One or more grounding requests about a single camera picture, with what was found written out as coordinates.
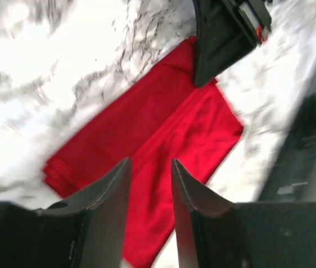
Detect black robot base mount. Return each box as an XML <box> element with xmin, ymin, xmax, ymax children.
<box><xmin>258</xmin><ymin>93</ymin><xmax>316</xmax><ymax>202</ymax></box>

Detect red cloth napkin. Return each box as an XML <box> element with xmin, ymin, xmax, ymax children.
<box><xmin>44</xmin><ymin>37</ymin><xmax>243</xmax><ymax>267</ymax></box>

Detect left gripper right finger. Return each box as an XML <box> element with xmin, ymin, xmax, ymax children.
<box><xmin>171</xmin><ymin>159</ymin><xmax>316</xmax><ymax>267</ymax></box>

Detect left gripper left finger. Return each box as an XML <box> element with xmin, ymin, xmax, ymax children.
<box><xmin>0</xmin><ymin>158</ymin><xmax>132</xmax><ymax>267</ymax></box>

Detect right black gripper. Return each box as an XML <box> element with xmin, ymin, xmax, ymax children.
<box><xmin>193</xmin><ymin>0</ymin><xmax>272</xmax><ymax>87</ymax></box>

